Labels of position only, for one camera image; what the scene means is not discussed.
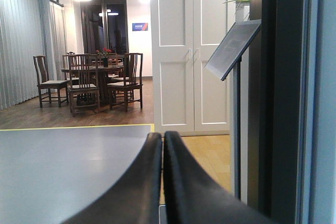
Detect white double door wardrobe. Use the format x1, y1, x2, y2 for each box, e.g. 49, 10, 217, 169
151, 0, 235, 135

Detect blue wall sign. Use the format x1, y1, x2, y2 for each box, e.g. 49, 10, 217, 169
132, 23, 149, 31

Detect fridge door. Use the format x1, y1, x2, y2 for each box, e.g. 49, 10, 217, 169
247, 0, 335, 223

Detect grey sign stand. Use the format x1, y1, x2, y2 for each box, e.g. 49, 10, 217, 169
205, 19, 261, 199

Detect dark wooden chair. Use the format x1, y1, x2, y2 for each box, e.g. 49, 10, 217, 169
33, 56, 69, 108
68, 54, 100, 116
107, 53, 143, 112

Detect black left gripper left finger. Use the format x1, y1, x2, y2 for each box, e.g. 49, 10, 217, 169
64, 133, 162, 223

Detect white vertical blinds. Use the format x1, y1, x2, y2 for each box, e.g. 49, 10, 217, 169
1, 0, 66, 109

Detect dark wooden dining table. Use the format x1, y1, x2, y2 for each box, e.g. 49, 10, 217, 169
61, 64, 123, 106

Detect red flowers in pot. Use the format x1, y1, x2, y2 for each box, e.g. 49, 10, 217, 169
96, 47, 113, 67

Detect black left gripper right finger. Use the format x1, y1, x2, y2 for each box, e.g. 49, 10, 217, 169
163, 131, 272, 223

